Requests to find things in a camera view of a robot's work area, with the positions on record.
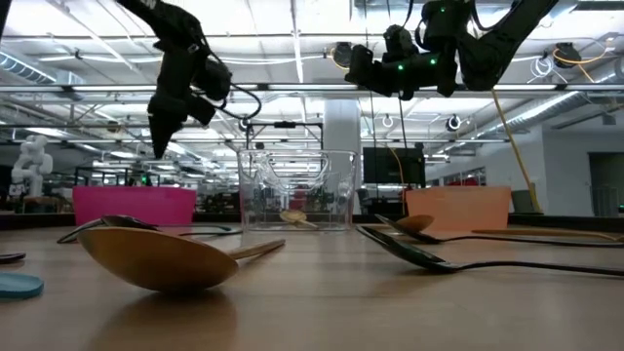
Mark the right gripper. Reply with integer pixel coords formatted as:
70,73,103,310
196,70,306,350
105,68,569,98
344,44,459,101

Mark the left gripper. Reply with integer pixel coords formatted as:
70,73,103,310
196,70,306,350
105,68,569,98
147,38,216,161

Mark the clear plastic bin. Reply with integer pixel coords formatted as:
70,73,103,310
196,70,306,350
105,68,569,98
237,148,359,233

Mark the black metal spoon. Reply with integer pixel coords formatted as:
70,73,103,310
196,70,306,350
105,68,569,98
373,213,624,249
355,224,624,278

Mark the white building column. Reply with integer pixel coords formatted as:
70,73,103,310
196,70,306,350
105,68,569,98
323,99,363,215

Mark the red plastic bin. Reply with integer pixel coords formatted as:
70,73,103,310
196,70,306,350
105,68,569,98
72,185,198,226

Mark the black monitor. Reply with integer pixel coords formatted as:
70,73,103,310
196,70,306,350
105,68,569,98
363,146,427,185

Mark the orange plastic bin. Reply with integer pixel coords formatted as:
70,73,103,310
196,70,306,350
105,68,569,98
405,185,513,231

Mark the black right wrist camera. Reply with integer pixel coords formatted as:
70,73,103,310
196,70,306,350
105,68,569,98
382,23,418,56

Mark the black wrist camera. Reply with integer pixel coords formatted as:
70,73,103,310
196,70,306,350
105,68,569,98
382,23,418,56
193,57,233,102

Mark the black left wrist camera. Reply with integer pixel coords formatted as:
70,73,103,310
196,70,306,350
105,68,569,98
193,57,233,102

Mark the black gantry frame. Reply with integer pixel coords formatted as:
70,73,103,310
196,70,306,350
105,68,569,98
245,120,325,153

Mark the silver ventilation duct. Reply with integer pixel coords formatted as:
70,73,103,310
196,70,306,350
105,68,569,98
0,51,59,84
496,90,624,136

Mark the yellow hanging cable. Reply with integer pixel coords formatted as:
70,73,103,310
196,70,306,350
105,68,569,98
489,89,543,215

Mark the black metal table frame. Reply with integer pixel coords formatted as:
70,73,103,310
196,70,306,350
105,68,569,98
0,212,624,233

